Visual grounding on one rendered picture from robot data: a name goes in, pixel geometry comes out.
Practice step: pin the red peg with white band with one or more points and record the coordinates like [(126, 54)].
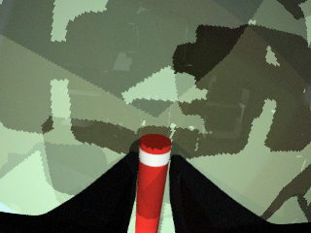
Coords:
[(154, 153)]

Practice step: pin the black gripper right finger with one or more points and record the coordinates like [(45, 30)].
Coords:
[(199, 206)]

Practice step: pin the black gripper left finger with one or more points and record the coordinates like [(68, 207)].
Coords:
[(105, 206)]

